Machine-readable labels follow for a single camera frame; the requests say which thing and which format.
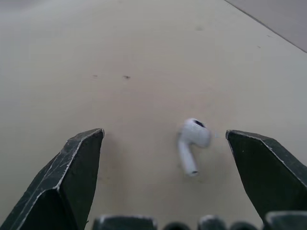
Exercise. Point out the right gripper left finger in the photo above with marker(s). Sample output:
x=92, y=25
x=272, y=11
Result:
x=62, y=182

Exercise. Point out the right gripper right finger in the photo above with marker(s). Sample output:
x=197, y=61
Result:
x=268, y=172

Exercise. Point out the white earbud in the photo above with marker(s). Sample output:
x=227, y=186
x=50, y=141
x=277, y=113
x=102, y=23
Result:
x=194, y=139

